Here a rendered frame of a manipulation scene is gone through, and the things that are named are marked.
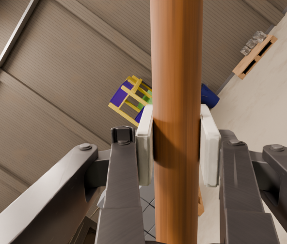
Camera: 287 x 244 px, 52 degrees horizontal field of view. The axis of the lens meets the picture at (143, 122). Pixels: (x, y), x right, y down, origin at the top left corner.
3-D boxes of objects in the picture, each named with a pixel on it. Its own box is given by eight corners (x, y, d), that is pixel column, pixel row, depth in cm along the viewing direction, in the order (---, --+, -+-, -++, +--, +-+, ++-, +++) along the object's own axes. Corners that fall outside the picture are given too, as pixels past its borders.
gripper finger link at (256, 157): (225, 162, 13) (294, 163, 13) (212, 128, 18) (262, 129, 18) (223, 191, 14) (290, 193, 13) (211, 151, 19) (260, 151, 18)
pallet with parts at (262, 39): (266, 37, 721) (256, 29, 718) (279, 37, 641) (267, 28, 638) (235, 75, 753) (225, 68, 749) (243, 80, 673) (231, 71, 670)
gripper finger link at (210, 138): (206, 135, 15) (221, 135, 15) (196, 103, 22) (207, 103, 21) (204, 188, 16) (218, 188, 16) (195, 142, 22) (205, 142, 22)
